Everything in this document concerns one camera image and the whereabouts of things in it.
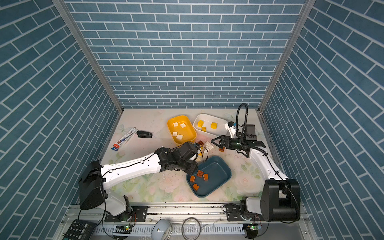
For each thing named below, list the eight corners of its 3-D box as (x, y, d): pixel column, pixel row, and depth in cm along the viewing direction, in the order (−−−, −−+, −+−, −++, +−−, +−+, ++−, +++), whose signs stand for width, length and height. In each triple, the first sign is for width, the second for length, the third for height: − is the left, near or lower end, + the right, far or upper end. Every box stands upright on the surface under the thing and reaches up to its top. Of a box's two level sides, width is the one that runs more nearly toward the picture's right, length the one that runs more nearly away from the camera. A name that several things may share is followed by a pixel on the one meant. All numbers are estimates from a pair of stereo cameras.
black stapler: (137, 137, 106) (135, 134, 104) (139, 132, 108) (137, 130, 106) (151, 138, 105) (150, 136, 103) (153, 134, 108) (152, 131, 105)
